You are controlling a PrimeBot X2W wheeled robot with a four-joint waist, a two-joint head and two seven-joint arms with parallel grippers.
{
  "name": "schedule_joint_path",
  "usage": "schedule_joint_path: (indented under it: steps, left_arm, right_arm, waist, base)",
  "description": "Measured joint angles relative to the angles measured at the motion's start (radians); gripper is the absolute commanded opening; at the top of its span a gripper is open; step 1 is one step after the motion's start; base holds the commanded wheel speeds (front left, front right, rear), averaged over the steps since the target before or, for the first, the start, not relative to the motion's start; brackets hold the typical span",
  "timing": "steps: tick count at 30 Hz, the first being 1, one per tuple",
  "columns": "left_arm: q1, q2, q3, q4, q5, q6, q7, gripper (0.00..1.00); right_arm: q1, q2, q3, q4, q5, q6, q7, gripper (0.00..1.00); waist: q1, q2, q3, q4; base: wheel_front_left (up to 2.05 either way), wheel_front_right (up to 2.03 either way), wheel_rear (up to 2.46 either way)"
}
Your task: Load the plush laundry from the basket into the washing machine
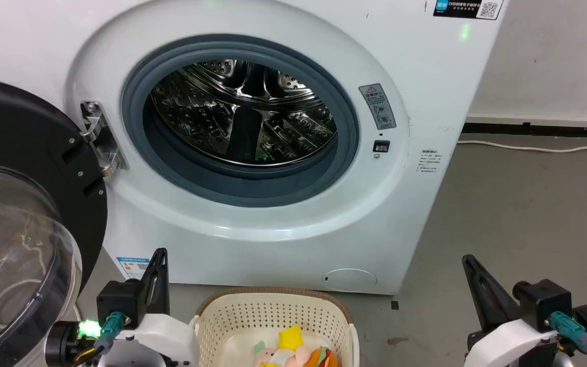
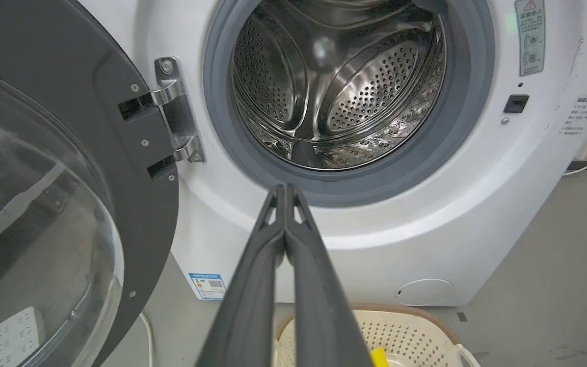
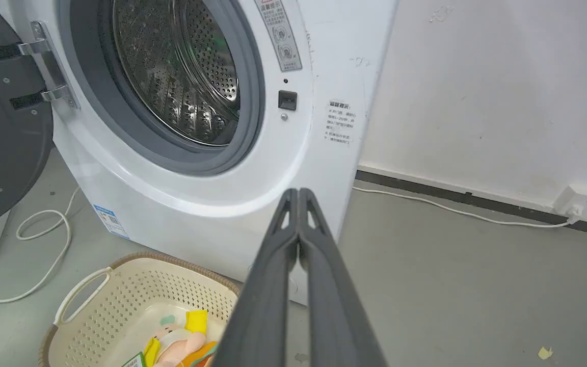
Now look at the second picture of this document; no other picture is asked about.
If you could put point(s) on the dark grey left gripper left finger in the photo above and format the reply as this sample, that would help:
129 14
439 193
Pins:
245 306

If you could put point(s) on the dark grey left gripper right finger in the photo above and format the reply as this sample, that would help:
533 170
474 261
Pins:
324 311

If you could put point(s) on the white front-load washing machine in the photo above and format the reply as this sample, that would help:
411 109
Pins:
426 204

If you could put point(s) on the grey washer door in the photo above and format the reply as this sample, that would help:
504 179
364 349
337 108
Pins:
44 193

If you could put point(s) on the yellow item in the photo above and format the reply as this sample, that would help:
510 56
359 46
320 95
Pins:
380 358

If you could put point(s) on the cream perforated laundry basket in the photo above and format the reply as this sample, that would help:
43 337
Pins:
416 339

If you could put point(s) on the chrome door hinge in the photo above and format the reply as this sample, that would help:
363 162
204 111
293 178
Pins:
176 109

